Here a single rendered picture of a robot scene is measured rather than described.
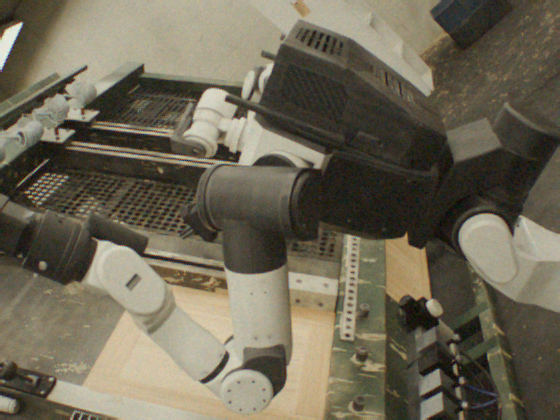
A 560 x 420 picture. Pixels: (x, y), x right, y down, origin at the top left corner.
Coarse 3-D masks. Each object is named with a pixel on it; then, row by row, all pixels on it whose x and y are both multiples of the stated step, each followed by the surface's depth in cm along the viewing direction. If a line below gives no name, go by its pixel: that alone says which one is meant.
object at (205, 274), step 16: (16, 256) 133; (144, 256) 130; (160, 256) 129; (176, 256) 129; (192, 256) 130; (160, 272) 127; (176, 272) 126; (192, 272) 125; (208, 272) 125; (224, 272) 126; (208, 288) 127; (224, 288) 126; (304, 288) 123; (320, 288) 123; (336, 288) 123; (304, 304) 124; (320, 304) 123
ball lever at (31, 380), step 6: (6, 360) 85; (0, 366) 84; (6, 366) 84; (12, 366) 85; (0, 372) 84; (6, 372) 84; (12, 372) 84; (18, 372) 86; (0, 378) 84; (6, 378) 84; (12, 378) 84; (24, 378) 90; (30, 378) 93; (36, 378) 94; (30, 384) 93; (36, 384) 93
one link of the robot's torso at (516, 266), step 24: (480, 216) 83; (480, 240) 83; (504, 240) 83; (528, 240) 91; (552, 240) 93; (480, 264) 86; (504, 264) 85; (528, 264) 85; (552, 264) 87; (504, 288) 89; (528, 288) 89; (552, 288) 90
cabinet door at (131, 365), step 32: (192, 288) 128; (128, 320) 116; (224, 320) 119; (320, 320) 121; (128, 352) 108; (160, 352) 109; (320, 352) 113; (96, 384) 99; (128, 384) 100; (160, 384) 102; (192, 384) 102; (288, 384) 105; (320, 384) 105; (224, 416) 96; (256, 416) 97; (288, 416) 97; (320, 416) 98
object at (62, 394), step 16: (64, 384) 96; (32, 400) 94; (48, 400) 93; (64, 400) 93; (80, 400) 93; (96, 400) 94; (112, 400) 94; (128, 400) 95; (112, 416) 91; (128, 416) 92; (144, 416) 92; (160, 416) 92; (176, 416) 93; (192, 416) 93; (208, 416) 93
